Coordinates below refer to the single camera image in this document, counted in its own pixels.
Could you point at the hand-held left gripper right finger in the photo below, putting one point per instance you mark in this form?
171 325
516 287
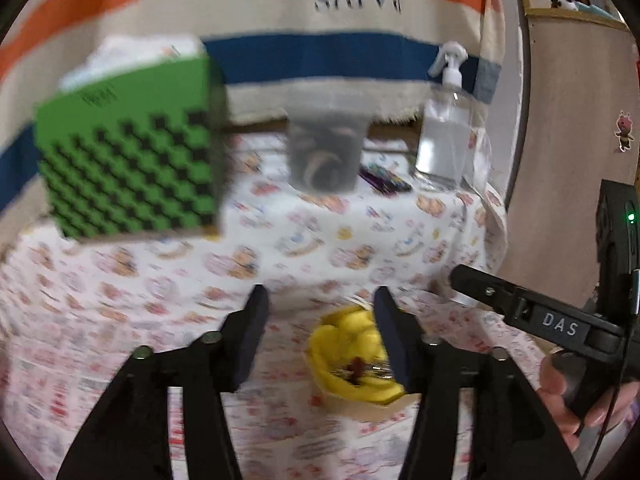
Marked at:
395 340

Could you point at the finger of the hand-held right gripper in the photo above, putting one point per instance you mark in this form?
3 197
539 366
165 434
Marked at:
530 312

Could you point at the dark red pendant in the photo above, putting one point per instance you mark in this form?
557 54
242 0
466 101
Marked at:
356 367

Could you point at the striped beige cloth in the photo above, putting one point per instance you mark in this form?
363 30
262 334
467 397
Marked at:
300 70

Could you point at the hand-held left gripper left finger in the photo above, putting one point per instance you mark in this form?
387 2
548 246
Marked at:
250 332

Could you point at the purple foil wrapper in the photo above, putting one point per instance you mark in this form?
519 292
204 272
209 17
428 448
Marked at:
385 180

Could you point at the cartoon animal sticker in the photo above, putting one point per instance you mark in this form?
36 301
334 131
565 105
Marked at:
625 130

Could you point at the person's right hand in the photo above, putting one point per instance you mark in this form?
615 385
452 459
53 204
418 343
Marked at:
555 390

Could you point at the translucent plastic container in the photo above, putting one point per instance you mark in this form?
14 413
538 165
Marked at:
325 135

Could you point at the clear spray bottle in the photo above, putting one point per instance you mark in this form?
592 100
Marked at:
445 135

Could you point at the panda figurine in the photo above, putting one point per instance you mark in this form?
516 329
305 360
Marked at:
562 1

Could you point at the green checkered box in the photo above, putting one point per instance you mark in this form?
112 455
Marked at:
125 160

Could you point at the printed tablecloth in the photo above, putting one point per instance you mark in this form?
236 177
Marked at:
300 240

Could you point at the thin silver bangle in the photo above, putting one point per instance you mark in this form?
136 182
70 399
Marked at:
377 371

